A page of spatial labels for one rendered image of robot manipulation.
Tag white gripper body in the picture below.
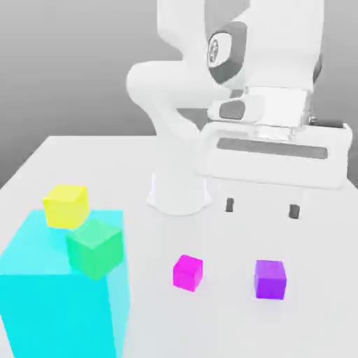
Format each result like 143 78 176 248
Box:
195 122 354 190

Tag small purple cube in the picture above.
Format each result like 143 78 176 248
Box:
253 259 288 301

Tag small magenta cube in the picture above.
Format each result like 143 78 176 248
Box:
172 254 204 294

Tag small green cube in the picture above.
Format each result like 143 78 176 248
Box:
65 217 124 281

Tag small yellow cube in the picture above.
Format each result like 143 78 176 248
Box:
42 184 91 230

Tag large cyan box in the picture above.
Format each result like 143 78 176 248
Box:
0 209 131 358

